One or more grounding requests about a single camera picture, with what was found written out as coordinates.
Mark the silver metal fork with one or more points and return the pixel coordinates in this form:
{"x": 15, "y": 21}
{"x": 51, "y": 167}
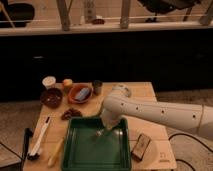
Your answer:
{"x": 99, "y": 133}

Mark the pale yellow stick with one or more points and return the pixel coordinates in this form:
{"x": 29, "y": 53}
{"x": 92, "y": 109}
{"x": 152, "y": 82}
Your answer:
{"x": 55, "y": 153}

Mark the dark brown bowl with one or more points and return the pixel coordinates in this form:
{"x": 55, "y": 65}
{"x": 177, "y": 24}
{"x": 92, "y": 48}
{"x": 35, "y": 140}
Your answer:
{"x": 51, "y": 98}

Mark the orange clay bowl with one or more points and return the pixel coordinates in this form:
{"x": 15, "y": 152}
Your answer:
{"x": 74, "y": 90}

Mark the black left chair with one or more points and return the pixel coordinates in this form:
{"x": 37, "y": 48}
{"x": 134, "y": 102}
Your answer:
{"x": 20, "y": 13}

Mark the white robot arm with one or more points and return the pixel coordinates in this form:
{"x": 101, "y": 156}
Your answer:
{"x": 191, "y": 118}

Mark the blue sponge block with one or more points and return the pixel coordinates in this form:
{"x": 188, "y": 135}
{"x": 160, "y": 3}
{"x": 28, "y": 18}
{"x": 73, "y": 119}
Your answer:
{"x": 81, "y": 95}

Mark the small orange fruit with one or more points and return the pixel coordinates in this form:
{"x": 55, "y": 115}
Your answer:
{"x": 67, "y": 84}

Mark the brown dried food pile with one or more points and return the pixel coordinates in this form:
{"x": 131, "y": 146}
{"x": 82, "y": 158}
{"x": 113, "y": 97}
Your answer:
{"x": 71, "y": 113}

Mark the black office chair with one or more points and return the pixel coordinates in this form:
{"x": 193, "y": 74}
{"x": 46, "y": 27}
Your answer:
{"x": 166, "y": 6}

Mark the black tongs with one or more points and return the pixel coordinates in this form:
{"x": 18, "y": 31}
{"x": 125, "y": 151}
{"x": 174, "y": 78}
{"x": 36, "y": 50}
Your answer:
{"x": 27, "y": 135}

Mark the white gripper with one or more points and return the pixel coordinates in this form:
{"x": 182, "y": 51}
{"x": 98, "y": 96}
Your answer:
{"x": 109, "y": 119}

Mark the brown rectangular box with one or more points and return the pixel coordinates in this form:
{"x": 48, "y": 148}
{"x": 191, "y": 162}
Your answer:
{"x": 140, "y": 147}

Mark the green square tray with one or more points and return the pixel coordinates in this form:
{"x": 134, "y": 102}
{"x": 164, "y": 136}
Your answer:
{"x": 110, "y": 152}

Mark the white lidded cup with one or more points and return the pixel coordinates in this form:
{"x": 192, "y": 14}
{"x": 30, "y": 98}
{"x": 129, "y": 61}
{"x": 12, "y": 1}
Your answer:
{"x": 49, "y": 82}

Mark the dark metal cup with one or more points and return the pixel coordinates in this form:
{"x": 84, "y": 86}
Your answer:
{"x": 97, "y": 87}

